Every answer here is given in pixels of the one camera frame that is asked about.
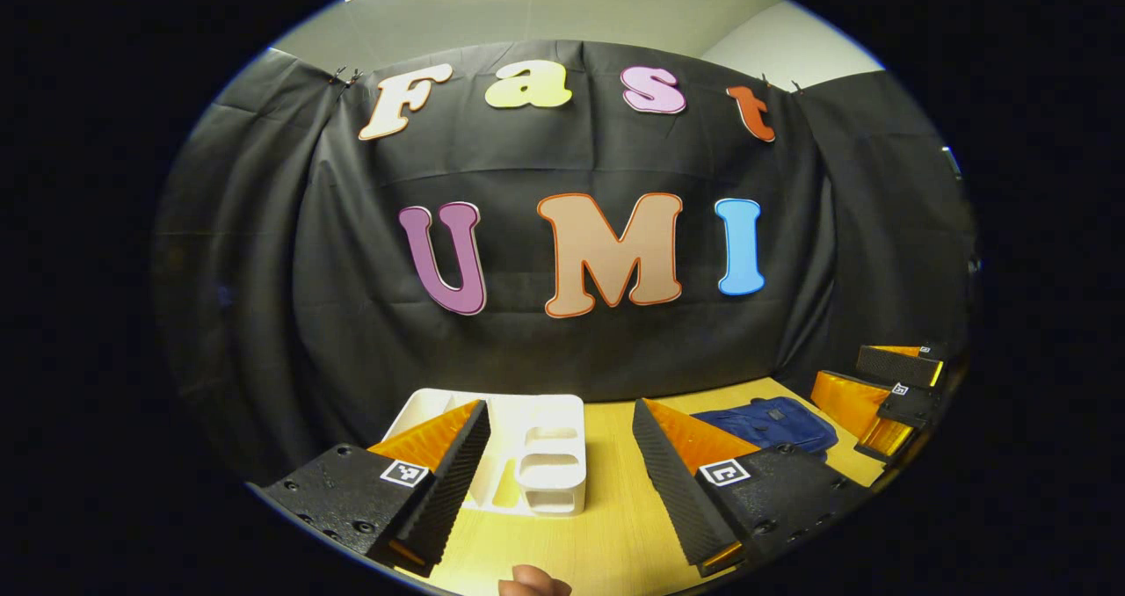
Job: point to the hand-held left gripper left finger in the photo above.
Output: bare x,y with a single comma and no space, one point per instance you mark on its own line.
448,482

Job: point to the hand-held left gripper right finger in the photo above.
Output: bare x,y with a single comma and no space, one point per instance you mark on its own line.
678,482

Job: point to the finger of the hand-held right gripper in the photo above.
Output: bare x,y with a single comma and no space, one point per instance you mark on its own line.
905,366
914,403

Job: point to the blue schoolbag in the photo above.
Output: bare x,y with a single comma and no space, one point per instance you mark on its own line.
765,425

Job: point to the white plastic bookshelf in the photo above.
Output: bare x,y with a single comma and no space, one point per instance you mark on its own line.
554,464

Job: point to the black backdrop cloth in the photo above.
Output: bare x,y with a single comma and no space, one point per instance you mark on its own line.
290,271

